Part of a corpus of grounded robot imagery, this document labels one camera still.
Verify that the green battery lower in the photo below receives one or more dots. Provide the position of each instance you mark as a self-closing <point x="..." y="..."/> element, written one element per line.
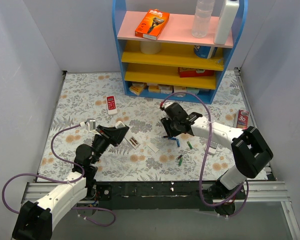
<point x="180" y="161"/>

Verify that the black base bar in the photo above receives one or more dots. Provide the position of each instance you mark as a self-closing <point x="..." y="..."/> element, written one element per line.
<point x="145" y="195"/>

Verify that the green battery right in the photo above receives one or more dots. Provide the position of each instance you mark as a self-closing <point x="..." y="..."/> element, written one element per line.
<point x="189" y="144"/>

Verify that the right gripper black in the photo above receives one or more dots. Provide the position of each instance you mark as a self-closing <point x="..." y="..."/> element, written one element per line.
<point x="168" y="126"/>

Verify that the floral table mat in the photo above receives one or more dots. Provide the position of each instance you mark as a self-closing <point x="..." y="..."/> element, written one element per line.
<point x="84" y="96"/>

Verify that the red box on shelf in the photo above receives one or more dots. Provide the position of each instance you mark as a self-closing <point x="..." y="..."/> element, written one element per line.
<point x="194" y="72"/>

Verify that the white red small box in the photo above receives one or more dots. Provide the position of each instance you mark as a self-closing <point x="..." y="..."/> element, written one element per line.
<point x="179" y="89"/>

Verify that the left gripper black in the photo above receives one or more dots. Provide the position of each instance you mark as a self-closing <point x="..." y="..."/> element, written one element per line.
<point x="110" y="136"/>

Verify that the red toothpaste box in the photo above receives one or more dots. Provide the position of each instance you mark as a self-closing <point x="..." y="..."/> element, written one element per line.
<point x="242" y="119"/>

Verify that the orange razor box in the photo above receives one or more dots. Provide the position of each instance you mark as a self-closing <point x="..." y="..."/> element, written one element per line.
<point x="152" y="24"/>

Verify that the white small box centre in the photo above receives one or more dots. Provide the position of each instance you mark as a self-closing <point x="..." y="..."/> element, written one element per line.
<point x="165" y="89"/>

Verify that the red white small remote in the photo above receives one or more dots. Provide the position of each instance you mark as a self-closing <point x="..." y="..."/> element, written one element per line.
<point x="111" y="105"/>

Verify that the blue white round container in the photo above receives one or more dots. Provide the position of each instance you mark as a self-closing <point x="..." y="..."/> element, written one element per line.
<point x="204" y="52"/>

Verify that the teal white small box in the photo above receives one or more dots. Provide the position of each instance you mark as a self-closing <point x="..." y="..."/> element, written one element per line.
<point x="193" y="90"/>

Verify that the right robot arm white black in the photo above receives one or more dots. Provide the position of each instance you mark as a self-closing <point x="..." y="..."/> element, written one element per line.
<point x="250" y="150"/>

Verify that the clear plastic bottle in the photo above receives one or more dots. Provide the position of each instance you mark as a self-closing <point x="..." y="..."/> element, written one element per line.
<point x="202" y="17"/>

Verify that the orange yellow small box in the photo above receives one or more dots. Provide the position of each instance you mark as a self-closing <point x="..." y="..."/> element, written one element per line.
<point x="137" y="89"/>

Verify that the white tall bottle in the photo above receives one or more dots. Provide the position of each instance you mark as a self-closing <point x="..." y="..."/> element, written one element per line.
<point x="227" y="16"/>

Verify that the green battery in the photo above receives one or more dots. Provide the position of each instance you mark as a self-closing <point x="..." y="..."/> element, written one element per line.
<point x="180" y="161"/>
<point x="189" y="144"/>

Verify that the grey remote with buttons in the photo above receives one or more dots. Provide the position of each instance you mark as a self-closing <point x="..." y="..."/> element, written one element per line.
<point x="212" y="149"/>

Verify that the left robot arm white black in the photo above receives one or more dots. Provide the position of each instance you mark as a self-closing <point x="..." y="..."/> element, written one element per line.
<point x="37" y="220"/>

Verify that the white battery cover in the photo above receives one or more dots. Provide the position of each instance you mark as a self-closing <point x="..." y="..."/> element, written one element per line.
<point x="152" y="147"/>

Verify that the white remote control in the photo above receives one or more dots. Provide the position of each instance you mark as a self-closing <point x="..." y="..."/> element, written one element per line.
<point x="129" y="137"/>

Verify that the white paper roll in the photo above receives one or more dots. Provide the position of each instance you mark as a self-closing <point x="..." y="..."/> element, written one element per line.
<point x="150" y="47"/>

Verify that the yellow white small box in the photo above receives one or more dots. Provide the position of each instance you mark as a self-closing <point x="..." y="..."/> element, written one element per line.
<point x="154" y="89"/>

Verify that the blue battery vertical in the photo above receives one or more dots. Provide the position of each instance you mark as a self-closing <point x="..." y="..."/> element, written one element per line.
<point x="178" y="143"/>

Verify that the blue shelf unit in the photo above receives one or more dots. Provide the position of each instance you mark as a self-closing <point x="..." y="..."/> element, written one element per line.
<point x="177" y="51"/>

